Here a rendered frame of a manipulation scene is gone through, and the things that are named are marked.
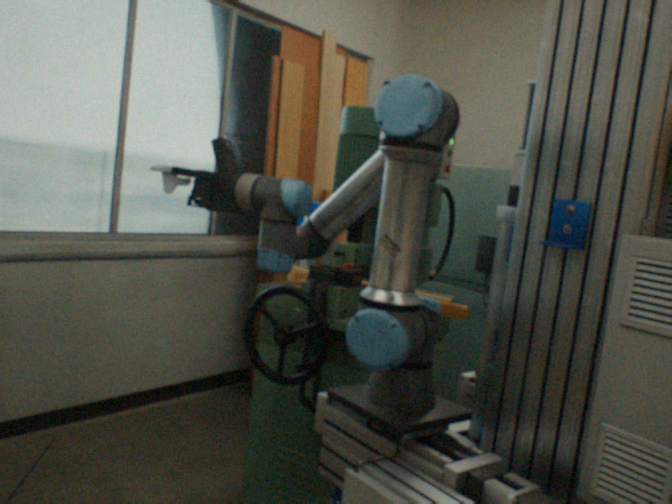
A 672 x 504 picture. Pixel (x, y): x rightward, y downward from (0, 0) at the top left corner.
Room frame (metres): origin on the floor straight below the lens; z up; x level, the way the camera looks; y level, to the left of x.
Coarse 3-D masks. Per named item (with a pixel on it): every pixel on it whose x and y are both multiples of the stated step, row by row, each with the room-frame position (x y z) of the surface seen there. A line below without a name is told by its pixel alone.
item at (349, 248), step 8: (336, 248) 2.01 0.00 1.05; (344, 248) 2.00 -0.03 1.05; (352, 248) 1.98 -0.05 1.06; (360, 248) 2.02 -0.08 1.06; (368, 248) 2.07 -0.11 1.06; (344, 256) 1.99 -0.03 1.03; (352, 256) 1.98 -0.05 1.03; (360, 256) 2.02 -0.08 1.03; (344, 264) 1.99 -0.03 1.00; (360, 264) 2.03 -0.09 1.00; (368, 264) 2.08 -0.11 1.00
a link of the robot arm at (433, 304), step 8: (424, 304) 1.22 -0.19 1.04; (432, 304) 1.23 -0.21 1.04; (424, 312) 1.22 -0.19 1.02; (432, 312) 1.23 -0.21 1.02; (424, 320) 1.20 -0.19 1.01; (432, 320) 1.23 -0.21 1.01; (432, 328) 1.23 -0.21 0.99; (432, 336) 1.24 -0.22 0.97; (424, 344) 1.20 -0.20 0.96; (432, 344) 1.25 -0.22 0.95; (424, 352) 1.23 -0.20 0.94; (432, 352) 1.25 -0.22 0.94; (408, 360) 1.22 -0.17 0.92; (416, 360) 1.22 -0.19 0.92; (424, 360) 1.23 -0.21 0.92; (432, 360) 1.26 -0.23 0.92
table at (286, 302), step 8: (264, 288) 2.00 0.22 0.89; (256, 296) 2.01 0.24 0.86; (280, 296) 1.97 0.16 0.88; (288, 296) 1.95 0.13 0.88; (272, 304) 1.98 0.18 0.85; (280, 304) 1.97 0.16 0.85; (288, 304) 1.95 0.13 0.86; (296, 304) 1.94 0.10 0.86; (296, 312) 1.82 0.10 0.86; (304, 312) 1.81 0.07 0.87; (304, 320) 1.81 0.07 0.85; (328, 320) 1.77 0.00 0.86; (336, 320) 1.76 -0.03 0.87; (344, 320) 1.76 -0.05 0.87; (440, 320) 1.82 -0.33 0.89; (448, 320) 1.89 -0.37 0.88; (336, 328) 1.75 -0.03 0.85; (344, 328) 1.75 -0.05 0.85; (440, 328) 1.83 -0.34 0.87; (448, 328) 1.90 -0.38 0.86
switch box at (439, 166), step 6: (444, 150) 2.20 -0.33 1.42; (444, 156) 2.20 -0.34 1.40; (450, 156) 2.25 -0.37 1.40; (438, 162) 2.20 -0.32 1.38; (444, 162) 2.21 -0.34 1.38; (450, 162) 2.26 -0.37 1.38; (432, 168) 2.21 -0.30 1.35; (438, 168) 2.20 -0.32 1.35; (444, 168) 2.21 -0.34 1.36; (432, 174) 2.21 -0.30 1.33; (438, 174) 2.20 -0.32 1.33; (444, 174) 2.22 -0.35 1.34
